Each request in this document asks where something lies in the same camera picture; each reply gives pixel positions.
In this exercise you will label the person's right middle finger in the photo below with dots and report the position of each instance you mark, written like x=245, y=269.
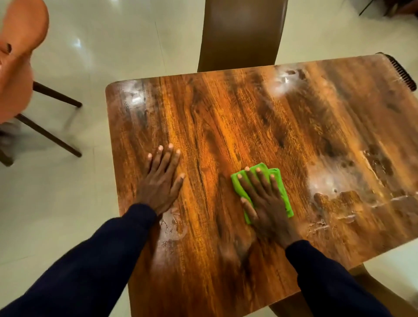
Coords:
x=254, y=179

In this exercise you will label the person's left middle finger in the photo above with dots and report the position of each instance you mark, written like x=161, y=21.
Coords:
x=166, y=158

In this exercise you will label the person's right hand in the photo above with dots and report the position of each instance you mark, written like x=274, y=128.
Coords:
x=269, y=212

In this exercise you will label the dark brown chair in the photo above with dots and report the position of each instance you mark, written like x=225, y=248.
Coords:
x=241, y=32

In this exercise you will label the person's right little finger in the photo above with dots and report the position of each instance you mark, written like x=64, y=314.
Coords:
x=275, y=185

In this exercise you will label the person's left hand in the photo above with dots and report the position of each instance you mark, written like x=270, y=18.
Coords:
x=156, y=191

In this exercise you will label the person's left little finger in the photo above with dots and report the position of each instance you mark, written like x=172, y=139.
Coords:
x=149, y=162

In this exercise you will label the black ribbed chair back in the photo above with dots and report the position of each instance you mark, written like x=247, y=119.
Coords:
x=402, y=72

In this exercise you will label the person's right forearm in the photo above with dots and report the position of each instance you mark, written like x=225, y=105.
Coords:
x=329, y=284

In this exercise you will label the person's left forearm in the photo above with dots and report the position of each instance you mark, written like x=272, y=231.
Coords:
x=91, y=264

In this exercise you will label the person's right thumb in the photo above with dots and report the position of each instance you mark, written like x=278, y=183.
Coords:
x=248, y=209

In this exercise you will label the dark chair legs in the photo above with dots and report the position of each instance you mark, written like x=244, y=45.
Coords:
x=388, y=6

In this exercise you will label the person's left thumb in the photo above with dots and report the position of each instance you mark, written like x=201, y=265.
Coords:
x=178, y=186

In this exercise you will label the light brown chair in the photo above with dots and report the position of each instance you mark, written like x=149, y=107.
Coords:
x=369, y=287

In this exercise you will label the orange chair with dark legs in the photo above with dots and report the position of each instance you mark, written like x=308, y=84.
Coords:
x=18, y=49

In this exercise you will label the green cleaning cloth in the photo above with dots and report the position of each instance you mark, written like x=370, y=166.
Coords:
x=286, y=200

